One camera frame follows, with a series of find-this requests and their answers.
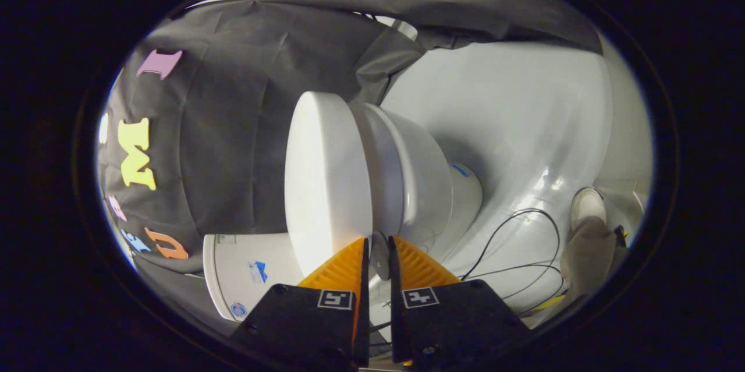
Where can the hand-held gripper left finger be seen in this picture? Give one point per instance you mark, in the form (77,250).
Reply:
(362,325)

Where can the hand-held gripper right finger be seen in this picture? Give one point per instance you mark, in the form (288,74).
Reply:
(398,325)

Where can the white toilet tank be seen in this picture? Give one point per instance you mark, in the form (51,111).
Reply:
(244,279)

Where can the white toilet bowl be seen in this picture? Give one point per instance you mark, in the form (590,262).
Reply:
(428,186)

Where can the white toilet seat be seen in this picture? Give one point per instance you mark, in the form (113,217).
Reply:
(381,174)

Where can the person's trouser leg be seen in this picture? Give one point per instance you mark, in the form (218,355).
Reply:
(591,258)

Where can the person's white shoe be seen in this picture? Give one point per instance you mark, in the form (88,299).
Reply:
(588,206)

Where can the black backdrop cloth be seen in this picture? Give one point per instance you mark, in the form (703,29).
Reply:
(233,127)

